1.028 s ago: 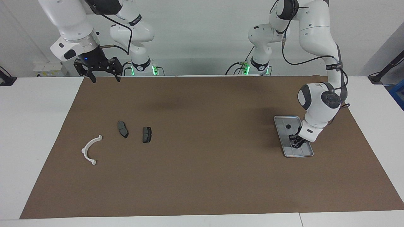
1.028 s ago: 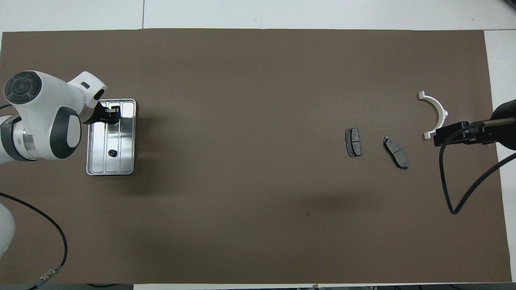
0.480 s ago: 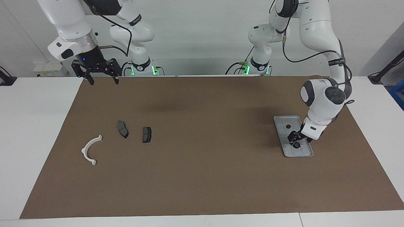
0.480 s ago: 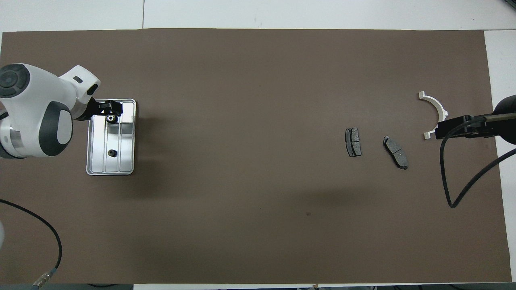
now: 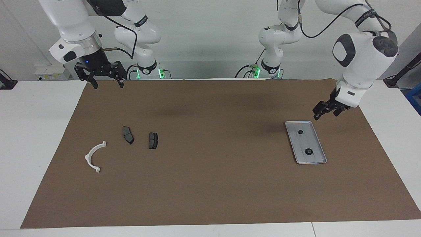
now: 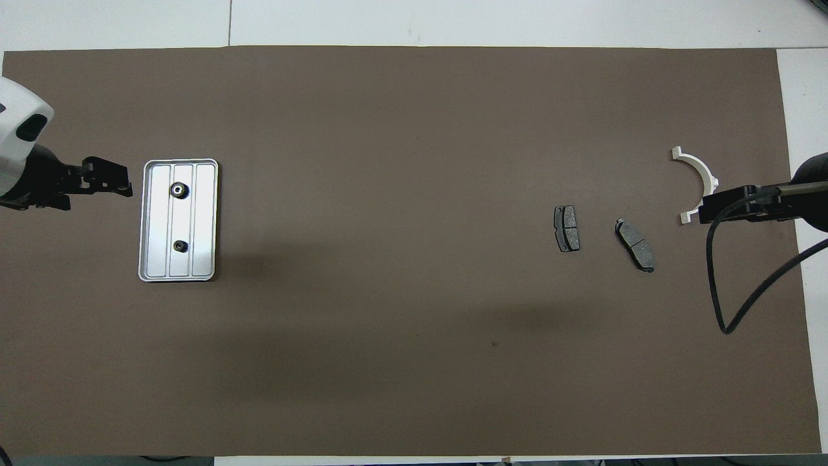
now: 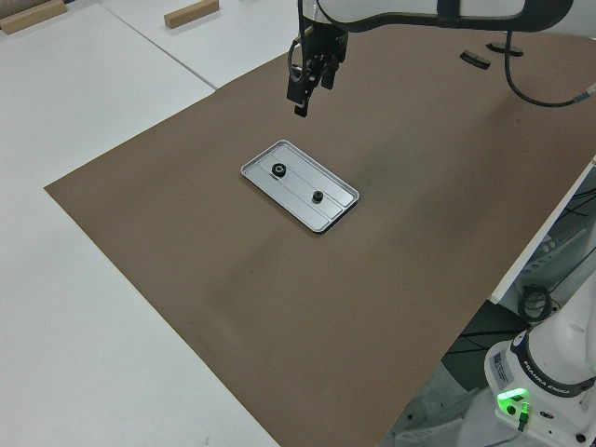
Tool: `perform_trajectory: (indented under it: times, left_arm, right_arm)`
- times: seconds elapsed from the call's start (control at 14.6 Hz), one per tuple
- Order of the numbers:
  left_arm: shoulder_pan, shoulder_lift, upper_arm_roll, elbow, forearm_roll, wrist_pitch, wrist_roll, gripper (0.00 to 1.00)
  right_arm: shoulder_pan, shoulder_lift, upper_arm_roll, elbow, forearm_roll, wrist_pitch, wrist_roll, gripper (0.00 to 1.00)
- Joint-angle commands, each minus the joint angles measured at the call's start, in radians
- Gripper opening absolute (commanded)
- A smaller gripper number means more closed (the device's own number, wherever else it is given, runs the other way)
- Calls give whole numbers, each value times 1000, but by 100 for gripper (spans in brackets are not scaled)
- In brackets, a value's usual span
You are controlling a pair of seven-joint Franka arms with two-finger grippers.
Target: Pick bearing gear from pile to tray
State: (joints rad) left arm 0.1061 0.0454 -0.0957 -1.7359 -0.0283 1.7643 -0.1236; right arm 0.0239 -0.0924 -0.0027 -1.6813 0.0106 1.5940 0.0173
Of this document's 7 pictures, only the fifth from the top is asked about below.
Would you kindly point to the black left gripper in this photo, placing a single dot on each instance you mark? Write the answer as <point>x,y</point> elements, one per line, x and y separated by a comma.
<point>332,103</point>

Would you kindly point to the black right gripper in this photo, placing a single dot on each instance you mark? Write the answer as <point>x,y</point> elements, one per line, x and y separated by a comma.
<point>98,67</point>

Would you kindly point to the large black bearing gear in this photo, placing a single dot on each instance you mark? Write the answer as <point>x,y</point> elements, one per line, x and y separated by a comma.
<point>308,151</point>

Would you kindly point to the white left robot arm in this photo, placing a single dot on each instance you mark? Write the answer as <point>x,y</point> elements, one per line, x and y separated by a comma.
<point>361,59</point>

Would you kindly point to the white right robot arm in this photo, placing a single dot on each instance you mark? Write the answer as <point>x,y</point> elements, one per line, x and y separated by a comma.
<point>69,19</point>

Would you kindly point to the silver metal tray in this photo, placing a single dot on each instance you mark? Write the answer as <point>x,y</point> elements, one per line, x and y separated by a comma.
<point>310,159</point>

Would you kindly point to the long dark brake pad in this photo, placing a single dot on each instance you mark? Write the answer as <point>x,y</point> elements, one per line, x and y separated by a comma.
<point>127,134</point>

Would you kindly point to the short dark brake pad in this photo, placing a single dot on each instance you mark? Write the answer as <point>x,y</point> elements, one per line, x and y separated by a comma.
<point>153,141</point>

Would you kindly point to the black slanted stand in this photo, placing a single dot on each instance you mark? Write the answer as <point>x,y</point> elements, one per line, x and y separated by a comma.
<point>404,70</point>

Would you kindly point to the blue box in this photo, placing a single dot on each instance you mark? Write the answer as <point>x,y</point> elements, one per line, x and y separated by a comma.
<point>416,98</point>

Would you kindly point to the black table clamp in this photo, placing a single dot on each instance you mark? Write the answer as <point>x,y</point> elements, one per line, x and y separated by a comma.
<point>7,84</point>

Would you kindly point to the brown table mat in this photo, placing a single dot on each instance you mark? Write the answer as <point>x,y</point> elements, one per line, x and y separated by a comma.
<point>210,191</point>

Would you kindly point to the white wall box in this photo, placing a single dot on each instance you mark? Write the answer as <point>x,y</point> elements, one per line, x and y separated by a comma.
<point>49,73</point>

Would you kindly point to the white semicircular plastic bracket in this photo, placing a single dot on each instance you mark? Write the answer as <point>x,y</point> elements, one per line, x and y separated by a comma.
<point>88,158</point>

